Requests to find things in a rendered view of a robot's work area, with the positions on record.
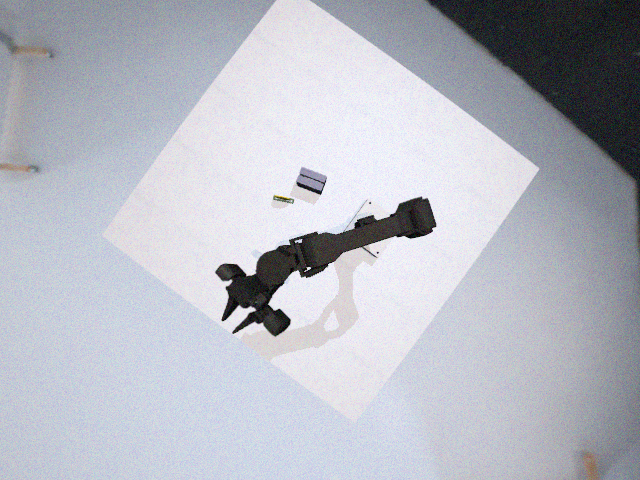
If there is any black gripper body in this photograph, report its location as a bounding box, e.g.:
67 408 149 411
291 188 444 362
215 263 291 336

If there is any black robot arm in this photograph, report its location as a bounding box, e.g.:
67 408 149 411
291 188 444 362
230 196 437 312

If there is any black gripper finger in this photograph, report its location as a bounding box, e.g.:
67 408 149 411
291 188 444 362
221 286 240 321
232 311 263 334

